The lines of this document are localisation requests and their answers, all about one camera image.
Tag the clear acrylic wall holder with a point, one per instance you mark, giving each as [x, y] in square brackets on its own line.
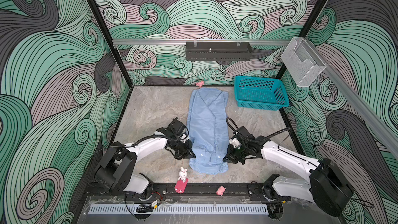
[303, 61]

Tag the small pink pig toy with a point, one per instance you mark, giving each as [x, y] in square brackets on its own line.
[220, 191]

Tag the light blue long sleeve shirt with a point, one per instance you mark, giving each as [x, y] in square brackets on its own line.
[208, 130]

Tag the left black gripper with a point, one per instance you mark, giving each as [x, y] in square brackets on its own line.
[185, 154]

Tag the white slotted cable duct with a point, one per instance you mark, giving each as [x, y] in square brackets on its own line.
[225, 209]

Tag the aluminium rail wall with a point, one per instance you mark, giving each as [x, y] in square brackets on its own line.
[157, 41]
[346, 78]

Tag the aluminium rail right wall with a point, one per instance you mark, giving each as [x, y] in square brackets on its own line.
[346, 78]

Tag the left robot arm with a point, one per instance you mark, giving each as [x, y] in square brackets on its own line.
[115, 170]

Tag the black wall tray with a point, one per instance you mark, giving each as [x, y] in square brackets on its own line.
[220, 51]

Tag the small pink toy at back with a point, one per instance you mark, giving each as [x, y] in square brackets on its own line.
[200, 84]

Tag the aluminium rail back wall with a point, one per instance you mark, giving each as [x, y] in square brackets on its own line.
[157, 41]

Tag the teal plastic basket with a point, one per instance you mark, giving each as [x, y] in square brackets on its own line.
[260, 93]

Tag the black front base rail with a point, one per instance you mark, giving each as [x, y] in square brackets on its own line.
[253, 191]

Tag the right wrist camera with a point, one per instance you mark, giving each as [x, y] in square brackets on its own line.
[234, 142]

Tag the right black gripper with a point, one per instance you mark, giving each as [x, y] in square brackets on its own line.
[230, 156]

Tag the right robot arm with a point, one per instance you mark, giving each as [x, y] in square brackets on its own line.
[320, 181]

